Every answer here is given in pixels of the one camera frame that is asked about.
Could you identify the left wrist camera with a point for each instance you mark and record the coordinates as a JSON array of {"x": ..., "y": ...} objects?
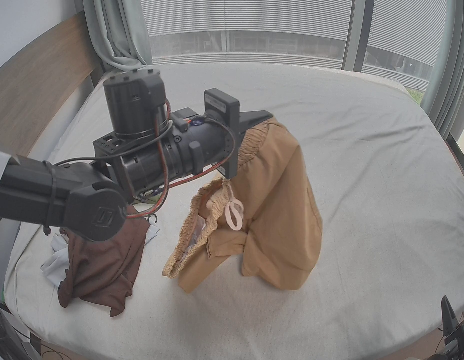
[{"x": 218, "y": 103}]

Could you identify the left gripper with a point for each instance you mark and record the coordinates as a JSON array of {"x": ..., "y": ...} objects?
[{"x": 205, "y": 144}]

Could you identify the window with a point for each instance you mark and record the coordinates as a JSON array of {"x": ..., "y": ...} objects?
[{"x": 254, "y": 17}]

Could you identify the grey-green curtain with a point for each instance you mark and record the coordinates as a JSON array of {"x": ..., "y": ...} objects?
[
  {"x": 112, "y": 21},
  {"x": 451, "y": 69}
]

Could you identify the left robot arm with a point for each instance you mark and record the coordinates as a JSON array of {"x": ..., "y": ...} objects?
[{"x": 82, "y": 197}]

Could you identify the white garment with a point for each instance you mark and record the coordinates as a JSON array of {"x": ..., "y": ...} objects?
[{"x": 54, "y": 264}]

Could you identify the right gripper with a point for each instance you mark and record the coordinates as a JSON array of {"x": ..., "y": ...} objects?
[{"x": 458, "y": 345}]

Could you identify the brown garment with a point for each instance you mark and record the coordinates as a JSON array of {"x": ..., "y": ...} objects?
[{"x": 100, "y": 268}]

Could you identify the tan shorts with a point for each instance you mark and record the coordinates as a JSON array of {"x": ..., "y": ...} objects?
[{"x": 277, "y": 208}]

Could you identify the green garment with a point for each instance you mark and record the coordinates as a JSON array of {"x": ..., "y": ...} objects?
[{"x": 149, "y": 200}]

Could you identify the bed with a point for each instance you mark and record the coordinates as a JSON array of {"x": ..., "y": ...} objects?
[{"x": 366, "y": 171}]

